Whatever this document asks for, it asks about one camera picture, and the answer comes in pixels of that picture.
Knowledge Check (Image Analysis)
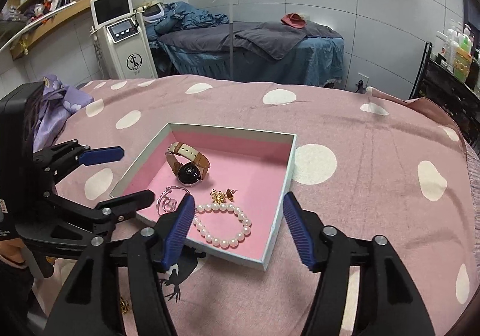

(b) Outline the dark grey blanket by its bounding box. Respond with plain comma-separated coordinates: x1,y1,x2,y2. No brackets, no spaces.
157,22,344,61

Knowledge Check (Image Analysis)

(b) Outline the gold charm cluster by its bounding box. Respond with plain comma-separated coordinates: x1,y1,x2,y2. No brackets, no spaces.
210,189,228,204

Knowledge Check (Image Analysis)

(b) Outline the crumpled blue duvet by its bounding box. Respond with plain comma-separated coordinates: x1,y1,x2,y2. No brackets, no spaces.
144,1,230,36

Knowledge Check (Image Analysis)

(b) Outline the blue massage bed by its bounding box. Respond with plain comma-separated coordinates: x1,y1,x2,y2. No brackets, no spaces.
144,1,344,87

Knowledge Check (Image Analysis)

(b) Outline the black trolley rack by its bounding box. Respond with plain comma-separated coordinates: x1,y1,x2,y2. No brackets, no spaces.
409,41,479,154

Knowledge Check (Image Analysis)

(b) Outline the red cloth on bed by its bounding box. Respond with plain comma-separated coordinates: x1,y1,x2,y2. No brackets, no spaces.
281,13,308,29

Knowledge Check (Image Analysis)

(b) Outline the green bottle on trolley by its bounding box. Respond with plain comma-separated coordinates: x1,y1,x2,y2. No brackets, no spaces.
460,24,473,54

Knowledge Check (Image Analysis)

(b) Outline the gold heart earring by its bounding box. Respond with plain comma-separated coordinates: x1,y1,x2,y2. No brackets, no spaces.
225,188,237,202

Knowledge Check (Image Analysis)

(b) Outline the white beauty machine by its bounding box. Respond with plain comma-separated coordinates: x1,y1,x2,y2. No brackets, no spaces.
90,0,158,79

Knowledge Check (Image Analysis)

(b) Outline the silver bangle with charm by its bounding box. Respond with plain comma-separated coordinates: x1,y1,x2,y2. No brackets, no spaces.
155,185,191,216

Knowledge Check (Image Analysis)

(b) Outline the mint box pink lining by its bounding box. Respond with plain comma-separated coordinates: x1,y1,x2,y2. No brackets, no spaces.
110,123,296,271

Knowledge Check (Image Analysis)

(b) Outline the purple floral cloth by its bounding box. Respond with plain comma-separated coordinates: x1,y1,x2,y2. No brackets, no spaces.
33,75,94,152

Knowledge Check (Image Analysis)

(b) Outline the wristwatch with leather strap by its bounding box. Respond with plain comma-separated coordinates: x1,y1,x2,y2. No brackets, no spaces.
165,142,211,186

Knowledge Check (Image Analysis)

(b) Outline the white pearl bracelet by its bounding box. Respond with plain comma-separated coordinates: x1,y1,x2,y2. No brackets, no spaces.
191,202,253,249

